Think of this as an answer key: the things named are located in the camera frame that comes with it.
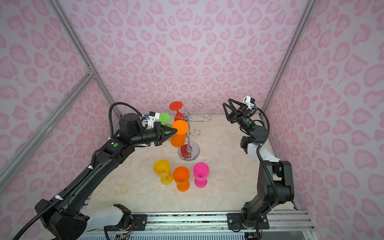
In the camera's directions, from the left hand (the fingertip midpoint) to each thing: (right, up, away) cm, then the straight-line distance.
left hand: (177, 128), depth 63 cm
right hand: (+21, +10, +2) cm, 23 cm away
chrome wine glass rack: (+3, -15, +37) cm, 40 cm away
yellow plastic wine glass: (-11, -21, +18) cm, 30 cm away
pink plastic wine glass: (+10, -22, +13) cm, 28 cm away
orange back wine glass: (0, -24, +12) cm, 26 cm away
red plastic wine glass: (-3, +12, +18) cm, 22 cm away
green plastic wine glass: (-8, +5, +11) cm, 15 cm away
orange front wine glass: (-1, -6, +12) cm, 14 cm away
